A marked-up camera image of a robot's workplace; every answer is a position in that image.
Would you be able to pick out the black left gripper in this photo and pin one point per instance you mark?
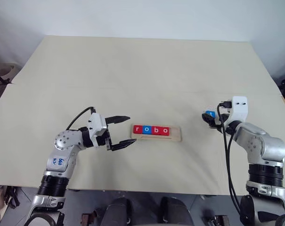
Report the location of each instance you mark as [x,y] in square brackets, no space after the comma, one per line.
[105,141]

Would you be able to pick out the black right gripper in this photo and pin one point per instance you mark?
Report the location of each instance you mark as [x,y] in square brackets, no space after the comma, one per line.
[221,122]

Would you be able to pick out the blue letter tile t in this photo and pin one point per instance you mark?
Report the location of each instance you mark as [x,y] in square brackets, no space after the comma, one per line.
[210,113]

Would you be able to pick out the red letter tile r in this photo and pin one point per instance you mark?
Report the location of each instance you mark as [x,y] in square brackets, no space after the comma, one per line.
[137,129]

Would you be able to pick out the blue letter tile o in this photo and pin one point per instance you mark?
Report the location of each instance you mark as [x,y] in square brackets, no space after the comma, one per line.
[147,130]

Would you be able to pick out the red letter tile b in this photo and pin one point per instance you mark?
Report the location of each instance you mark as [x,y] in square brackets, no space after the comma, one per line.
[156,130]

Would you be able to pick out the wooden letter tray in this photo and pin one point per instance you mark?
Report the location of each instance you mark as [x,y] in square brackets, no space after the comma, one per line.
[175,135]

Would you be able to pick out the red letter tile o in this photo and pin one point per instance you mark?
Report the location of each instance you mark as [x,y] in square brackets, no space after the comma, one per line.
[165,130]

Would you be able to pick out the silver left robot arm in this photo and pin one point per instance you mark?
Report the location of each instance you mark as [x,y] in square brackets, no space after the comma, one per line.
[64,141]

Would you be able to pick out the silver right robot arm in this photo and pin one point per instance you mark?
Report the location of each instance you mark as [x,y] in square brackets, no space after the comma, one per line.
[267,146]

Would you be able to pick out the dark rounded shape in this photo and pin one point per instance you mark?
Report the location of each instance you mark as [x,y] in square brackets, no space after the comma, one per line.
[173,212]
[118,212]

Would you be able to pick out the small brown floor object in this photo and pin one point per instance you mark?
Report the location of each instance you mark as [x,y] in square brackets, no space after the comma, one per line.
[88,218]

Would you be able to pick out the small dark floor object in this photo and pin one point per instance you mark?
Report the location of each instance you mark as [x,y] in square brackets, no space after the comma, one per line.
[216,220]

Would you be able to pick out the brown round stool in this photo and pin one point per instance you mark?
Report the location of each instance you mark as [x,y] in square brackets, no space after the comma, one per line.
[8,70]

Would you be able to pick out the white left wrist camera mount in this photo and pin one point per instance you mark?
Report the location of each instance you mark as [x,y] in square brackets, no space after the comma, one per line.
[96,127]

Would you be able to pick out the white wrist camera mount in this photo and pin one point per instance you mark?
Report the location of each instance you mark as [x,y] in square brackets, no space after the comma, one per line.
[240,108]
[96,127]

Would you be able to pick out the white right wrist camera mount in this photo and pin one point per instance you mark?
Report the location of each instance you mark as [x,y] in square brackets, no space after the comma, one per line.
[240,108]

